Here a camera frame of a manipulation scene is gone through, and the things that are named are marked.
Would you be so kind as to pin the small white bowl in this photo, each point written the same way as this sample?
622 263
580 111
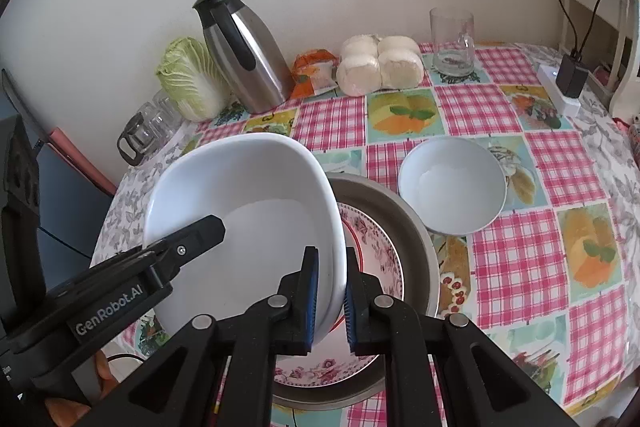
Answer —
260 187

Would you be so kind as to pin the black charger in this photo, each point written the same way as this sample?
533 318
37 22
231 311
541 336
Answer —
572 77

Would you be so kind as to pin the person's left hand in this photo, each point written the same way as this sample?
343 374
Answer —
65 413

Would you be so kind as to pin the white power strip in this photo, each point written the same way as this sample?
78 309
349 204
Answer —
555 93

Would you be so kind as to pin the blue cabinet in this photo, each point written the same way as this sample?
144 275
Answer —
65 217

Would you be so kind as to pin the orange food packet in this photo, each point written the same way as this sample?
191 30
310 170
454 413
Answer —
312 73

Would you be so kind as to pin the clear glass mug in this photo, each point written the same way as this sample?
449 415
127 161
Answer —
447 47

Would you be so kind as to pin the light blue bowl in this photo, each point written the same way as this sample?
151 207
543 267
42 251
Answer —
450 187

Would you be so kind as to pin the clear glass jar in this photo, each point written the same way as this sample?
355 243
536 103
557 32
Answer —
167 114

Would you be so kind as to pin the pink board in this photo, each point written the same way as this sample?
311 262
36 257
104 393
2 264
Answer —
80 159

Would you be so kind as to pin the stainless steel thermos jug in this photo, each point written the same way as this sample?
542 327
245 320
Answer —
260 72

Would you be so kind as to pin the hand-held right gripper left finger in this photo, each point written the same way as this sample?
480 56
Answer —
312 297

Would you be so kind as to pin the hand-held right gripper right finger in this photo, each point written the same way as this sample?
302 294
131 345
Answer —
350 307

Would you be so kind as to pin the pink floral white plate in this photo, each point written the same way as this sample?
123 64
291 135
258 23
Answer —
325 369

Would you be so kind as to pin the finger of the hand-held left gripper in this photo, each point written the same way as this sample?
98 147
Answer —
197 234
20 232

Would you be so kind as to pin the napa cabbage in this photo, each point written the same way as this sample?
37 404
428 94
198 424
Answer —
192 82

